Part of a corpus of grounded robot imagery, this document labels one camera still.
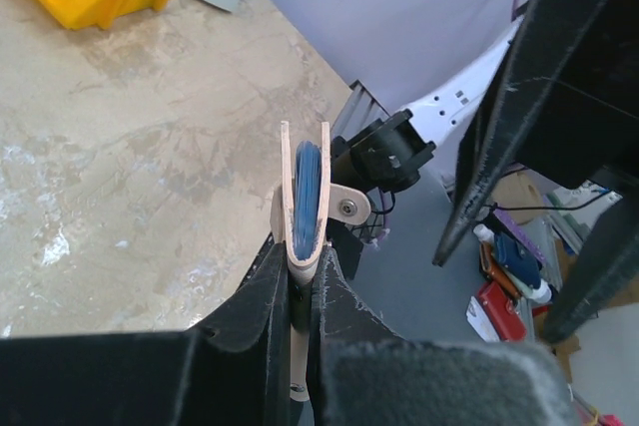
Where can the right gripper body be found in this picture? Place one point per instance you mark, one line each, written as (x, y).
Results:
(588, 127)

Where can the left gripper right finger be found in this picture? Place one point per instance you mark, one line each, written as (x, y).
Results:
(361, 372)

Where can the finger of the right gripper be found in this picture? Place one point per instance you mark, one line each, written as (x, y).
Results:
(549, 34)
(607, 262)

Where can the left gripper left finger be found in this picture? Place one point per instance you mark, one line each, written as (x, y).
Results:
(231, 368)

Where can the beige leather card holder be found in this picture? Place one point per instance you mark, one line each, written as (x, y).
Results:
(336, 202)

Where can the blue credit cards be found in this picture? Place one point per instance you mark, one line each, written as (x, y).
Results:
(306, 198)

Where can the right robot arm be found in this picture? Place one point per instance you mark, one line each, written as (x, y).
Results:
(388, 154)

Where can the clutter of items on floor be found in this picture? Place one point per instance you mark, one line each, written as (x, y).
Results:
(513, 263)

